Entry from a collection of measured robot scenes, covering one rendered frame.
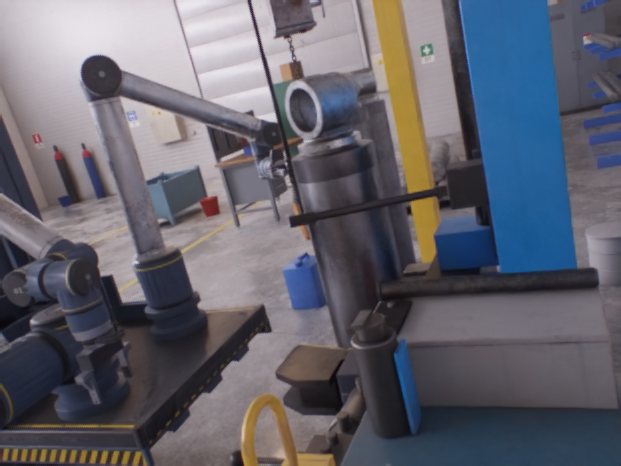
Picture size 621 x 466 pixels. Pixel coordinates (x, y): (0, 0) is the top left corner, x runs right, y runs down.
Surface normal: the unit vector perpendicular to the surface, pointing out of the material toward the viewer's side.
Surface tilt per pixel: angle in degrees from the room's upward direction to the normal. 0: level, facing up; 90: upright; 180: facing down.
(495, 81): 90
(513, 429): 0
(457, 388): 90
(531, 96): 90
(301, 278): 90
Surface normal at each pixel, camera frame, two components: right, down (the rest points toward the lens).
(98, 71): 0.40, 0.16
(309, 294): -0.40, 0.34
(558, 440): -0.22, -0.94
